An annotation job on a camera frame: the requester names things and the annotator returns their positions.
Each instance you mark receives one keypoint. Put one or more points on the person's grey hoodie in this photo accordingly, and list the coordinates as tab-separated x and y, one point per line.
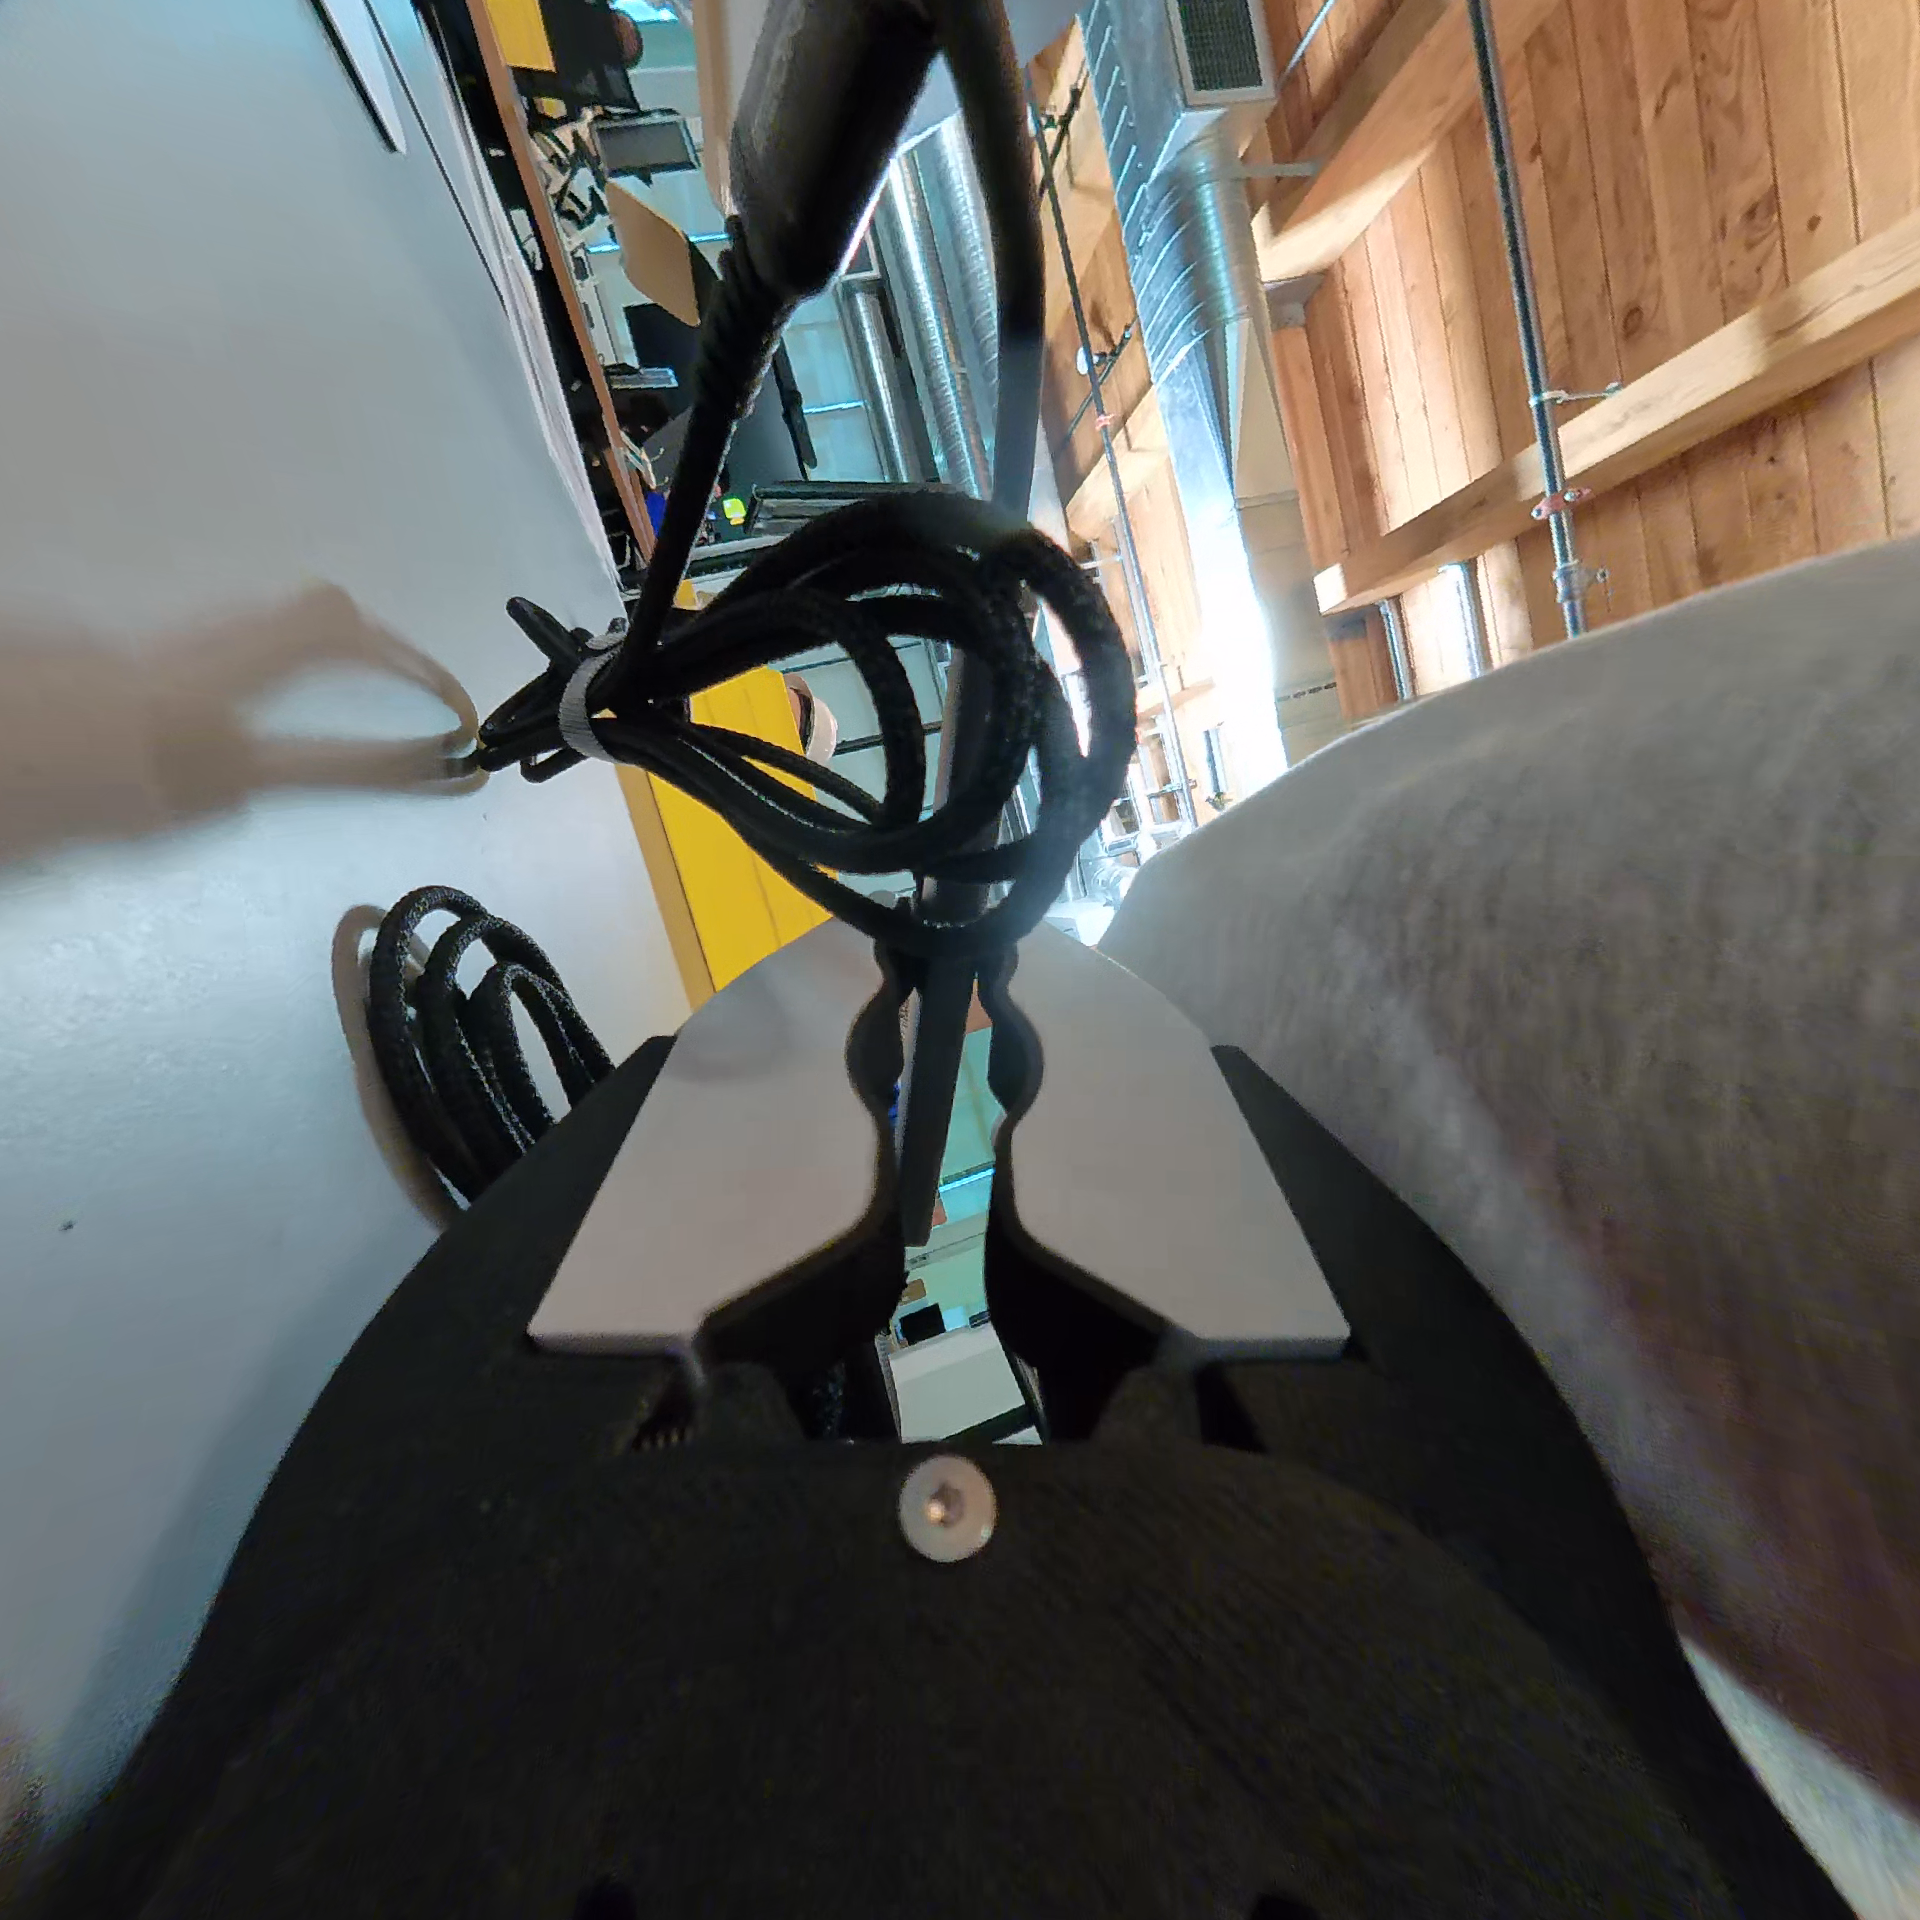
1575	975

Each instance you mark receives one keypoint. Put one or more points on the wall air vent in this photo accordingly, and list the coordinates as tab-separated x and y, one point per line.
1224	52

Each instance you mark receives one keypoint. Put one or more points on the steel pipe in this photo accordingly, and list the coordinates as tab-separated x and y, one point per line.
1515	270

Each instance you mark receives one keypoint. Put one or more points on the metal ventilation duct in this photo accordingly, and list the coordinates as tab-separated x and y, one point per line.
1185	299

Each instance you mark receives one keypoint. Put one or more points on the wooden ceiling beam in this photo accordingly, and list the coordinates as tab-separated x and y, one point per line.
1651	406

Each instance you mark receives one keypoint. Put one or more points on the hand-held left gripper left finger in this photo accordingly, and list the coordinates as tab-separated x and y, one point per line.
720	1155

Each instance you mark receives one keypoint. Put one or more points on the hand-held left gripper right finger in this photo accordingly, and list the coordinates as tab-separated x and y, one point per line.
1154	1170

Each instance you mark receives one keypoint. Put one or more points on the yellow plastic bin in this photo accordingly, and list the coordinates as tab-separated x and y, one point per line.
705	870

